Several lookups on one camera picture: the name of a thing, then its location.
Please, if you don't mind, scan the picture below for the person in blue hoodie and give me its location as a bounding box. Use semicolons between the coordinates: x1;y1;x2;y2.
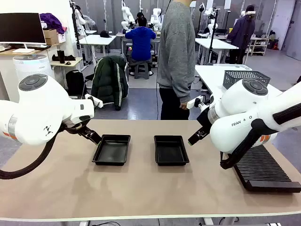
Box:
125;13;157;76

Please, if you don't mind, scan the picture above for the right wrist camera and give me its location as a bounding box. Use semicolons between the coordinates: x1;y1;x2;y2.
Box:
187;95;204;110

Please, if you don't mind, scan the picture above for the wooden monitor desk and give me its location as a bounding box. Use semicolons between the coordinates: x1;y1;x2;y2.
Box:
0;43;61;57

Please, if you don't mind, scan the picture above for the black ESD tray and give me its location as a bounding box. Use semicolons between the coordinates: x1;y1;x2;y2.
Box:
154;135;190;166
91;134;131;166

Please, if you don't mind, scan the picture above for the black tripod stand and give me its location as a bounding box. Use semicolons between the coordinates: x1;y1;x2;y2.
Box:
69;0;82;51
208;9;221;65

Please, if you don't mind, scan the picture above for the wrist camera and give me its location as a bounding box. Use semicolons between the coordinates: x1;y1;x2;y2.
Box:
84;93;103;108
187;95;204;110

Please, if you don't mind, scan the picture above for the white storage shelf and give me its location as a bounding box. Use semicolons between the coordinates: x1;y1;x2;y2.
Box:
249;37;270;57

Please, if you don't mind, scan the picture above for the person in grey sweater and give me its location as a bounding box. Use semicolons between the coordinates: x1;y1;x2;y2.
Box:
156;0;196;121

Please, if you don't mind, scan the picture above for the person in light grey top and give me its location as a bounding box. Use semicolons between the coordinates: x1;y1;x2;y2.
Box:
74;5;96;31

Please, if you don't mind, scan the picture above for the white keyboard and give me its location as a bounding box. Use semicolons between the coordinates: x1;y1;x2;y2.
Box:
12;48;36;54

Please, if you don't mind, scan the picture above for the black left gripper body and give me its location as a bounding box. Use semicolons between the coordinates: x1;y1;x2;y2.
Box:
61;119;92;136

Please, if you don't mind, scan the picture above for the grey mesh basket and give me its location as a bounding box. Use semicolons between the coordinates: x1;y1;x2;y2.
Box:
222;70;271;90

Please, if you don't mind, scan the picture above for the white work table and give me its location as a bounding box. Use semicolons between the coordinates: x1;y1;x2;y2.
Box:
79;34;117;69
194;64;283;99
195;37;239;65

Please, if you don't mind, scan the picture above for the black backpack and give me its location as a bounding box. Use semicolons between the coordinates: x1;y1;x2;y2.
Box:
65;69;85;97

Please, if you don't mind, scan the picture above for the white air purifier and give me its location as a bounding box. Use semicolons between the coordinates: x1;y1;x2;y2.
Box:
13;54;56;83

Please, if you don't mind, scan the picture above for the person's right forearm grey sleeve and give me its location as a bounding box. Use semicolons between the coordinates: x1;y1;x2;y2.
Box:
179;68;196;104

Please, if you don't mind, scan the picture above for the purple cloth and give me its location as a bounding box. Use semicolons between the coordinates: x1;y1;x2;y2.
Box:
39;13;65;35

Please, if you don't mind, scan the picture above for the dark green puffer jacket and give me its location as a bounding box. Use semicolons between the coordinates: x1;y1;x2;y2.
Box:
91;55;129;111

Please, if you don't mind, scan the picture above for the brown cardboard box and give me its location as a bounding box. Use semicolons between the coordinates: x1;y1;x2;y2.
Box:
43;28;59;46

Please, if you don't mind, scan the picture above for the black slotted board rack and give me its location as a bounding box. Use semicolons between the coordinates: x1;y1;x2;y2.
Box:
232;144;301;194

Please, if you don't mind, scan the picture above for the grey workbench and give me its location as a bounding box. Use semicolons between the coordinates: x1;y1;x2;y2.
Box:
116;32;163;71

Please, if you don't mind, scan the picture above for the small wooden desk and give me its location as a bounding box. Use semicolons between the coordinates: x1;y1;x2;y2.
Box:
50;57;83;99

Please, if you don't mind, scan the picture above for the black cloth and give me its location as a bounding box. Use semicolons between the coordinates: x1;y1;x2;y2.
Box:
51;54;76;62

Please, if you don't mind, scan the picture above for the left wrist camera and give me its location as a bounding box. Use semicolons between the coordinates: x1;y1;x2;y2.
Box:
84;93;103;108

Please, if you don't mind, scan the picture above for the grey step stool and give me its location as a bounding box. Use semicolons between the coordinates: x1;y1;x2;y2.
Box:
134;61;150;80

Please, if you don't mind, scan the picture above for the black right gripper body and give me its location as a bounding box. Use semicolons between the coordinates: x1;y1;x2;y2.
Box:
197;109;214;135

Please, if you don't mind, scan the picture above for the person in dark purple jacket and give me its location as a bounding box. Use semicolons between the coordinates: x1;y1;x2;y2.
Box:
227;5;256;65

